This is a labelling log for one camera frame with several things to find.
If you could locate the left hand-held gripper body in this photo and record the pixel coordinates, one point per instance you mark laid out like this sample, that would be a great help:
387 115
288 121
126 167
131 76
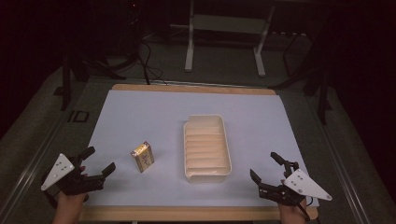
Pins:
67 179

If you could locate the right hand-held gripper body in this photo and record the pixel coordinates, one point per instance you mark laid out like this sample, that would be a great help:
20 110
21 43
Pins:
291 189

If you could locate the yellow patterned box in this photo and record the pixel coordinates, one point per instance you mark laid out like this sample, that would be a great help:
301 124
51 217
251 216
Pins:
143 157

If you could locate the cream ribbed plastic tray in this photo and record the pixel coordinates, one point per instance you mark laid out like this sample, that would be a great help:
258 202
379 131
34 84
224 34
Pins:
207 148

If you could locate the person's left hand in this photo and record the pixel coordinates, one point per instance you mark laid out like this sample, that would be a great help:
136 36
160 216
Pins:
71 199

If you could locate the person's right hand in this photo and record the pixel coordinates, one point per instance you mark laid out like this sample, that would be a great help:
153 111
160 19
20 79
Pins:
292 211

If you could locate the white paper table cover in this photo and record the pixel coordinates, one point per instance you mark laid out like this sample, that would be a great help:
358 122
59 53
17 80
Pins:
174 124

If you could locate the black tripod stand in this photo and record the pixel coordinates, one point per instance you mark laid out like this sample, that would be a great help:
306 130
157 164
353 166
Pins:
90 46
314 62

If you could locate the white metal stand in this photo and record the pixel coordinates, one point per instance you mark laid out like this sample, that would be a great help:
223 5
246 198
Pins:
226 34

